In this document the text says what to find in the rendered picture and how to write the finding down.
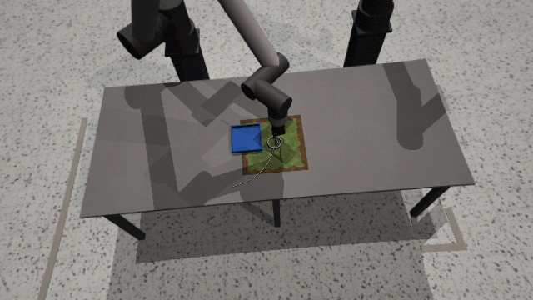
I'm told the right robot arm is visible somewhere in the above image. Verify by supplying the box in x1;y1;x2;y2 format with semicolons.
117;0;292;120

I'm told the blue tray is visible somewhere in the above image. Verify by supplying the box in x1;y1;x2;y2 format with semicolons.
231;123;262;153

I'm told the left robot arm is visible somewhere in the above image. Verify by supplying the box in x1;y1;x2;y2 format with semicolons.
355;0;394;33

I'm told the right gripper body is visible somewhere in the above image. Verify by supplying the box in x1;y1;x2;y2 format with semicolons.
268;113;288;137

